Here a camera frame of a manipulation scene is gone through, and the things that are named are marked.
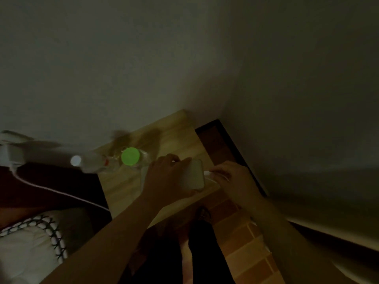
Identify person's left hand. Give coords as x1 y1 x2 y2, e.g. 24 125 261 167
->
141 153 198 210

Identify person's right hand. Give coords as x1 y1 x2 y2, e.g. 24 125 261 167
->
209 161 265 211

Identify white charging cable plug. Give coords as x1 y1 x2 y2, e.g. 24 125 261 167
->
203 170 230 185

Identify white smartphone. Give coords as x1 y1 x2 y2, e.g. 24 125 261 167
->
181 159 205 192

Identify person's right forearm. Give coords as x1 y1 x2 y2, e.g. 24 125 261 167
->
250 194 353 284

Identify person's left forearm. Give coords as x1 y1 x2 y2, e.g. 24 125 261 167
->
40 194 167 284

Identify dark skirting board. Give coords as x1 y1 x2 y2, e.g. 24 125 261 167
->
195 119 269 198

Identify person's black trousers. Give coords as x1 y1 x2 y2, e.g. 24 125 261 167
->
118 218 237 284

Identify clear bottle with green cap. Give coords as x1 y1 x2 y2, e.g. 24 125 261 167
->
118 147 155 169

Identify clear bottle with white cap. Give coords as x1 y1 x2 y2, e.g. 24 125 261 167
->
70 152 120 175

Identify dark brown bed sheet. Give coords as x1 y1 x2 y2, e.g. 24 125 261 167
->
0 163 113 231

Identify white quilt with black trim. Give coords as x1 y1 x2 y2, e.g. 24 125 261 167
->
0 208 93 284

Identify white power cable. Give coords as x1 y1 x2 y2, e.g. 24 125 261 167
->
10 166 111 212

